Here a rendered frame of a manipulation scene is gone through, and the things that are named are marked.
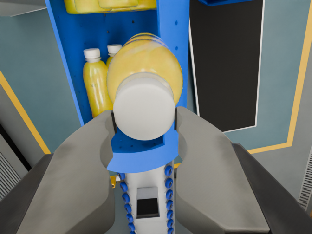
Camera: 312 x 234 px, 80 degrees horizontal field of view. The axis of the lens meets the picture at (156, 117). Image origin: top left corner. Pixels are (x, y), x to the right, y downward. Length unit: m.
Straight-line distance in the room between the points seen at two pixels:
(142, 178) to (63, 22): 0.69
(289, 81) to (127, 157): 1.83
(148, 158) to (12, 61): 1.61
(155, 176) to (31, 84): 1.36
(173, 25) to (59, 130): 1.77
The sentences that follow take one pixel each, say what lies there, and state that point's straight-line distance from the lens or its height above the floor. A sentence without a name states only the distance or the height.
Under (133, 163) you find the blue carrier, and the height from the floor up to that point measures 1.23.
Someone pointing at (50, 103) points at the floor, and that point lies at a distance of 1.90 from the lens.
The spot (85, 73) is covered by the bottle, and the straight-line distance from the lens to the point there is 0.51.
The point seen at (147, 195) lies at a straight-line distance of 0.93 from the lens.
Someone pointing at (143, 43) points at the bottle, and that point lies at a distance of 0.17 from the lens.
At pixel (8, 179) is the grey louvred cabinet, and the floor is 0.31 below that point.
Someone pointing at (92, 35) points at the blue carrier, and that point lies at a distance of 0.58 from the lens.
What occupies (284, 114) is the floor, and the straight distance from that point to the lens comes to 2.23.
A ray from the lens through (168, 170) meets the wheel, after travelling 0.82.
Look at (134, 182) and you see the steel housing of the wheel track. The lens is 0.93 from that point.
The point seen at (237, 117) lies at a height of 0.15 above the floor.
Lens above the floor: 1.56
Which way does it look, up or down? 61 degrees down
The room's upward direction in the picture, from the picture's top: 174 degrees clockwise
